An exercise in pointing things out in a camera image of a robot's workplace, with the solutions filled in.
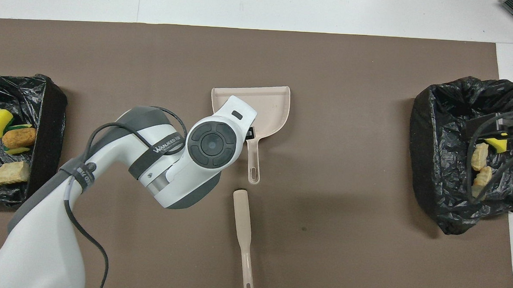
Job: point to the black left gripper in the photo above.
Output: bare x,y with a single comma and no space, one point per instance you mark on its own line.
251,133

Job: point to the orange striped croissant piece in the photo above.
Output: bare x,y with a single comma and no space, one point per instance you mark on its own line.
483,176

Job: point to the pale bread chunk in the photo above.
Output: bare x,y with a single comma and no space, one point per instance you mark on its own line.
480,156

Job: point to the beige hand brush black bristles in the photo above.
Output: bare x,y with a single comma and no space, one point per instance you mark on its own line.
242,217

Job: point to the beige plastic dustpan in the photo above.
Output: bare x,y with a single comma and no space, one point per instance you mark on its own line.
271,110

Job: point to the crumpled black bag trash bin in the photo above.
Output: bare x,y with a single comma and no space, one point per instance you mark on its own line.
437,169

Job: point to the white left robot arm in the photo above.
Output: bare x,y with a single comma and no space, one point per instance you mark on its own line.
173,157

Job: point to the brown oval bread roll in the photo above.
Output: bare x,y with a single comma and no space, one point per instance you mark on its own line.
19,137

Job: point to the yellow sponge piece green edge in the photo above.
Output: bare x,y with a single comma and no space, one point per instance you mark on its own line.
19,127

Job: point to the taut black bag trash bin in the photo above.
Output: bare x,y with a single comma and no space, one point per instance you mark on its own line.
52,122

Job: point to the brown paper table mat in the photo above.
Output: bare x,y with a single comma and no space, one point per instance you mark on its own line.
329,65

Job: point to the striped croissant bread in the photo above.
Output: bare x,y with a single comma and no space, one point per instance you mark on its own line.
9,173

